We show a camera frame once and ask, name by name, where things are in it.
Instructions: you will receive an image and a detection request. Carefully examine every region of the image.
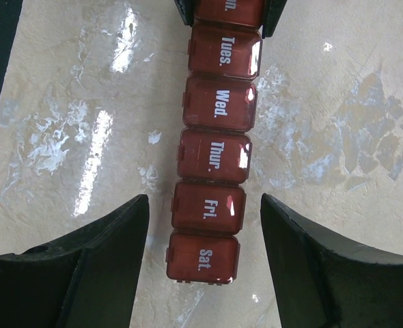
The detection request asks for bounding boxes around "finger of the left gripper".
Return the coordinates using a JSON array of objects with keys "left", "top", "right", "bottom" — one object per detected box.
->
[
  {"left": 174, "top": 0, "right": 195, "bottom": 27},
  {"left": 262, "top": 0, "right": 286, "bottom": 38}
]

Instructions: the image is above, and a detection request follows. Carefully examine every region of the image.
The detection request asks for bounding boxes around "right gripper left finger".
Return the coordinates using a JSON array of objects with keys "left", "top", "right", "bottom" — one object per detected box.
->
[{"left": 0, "top": 195, "right": 150, "bottom": 327}]

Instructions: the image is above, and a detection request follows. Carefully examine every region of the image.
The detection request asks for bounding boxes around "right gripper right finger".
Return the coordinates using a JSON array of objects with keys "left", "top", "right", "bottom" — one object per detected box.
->
[{"left": 260, "top": 194, "right": 403, "bottom": 327}]

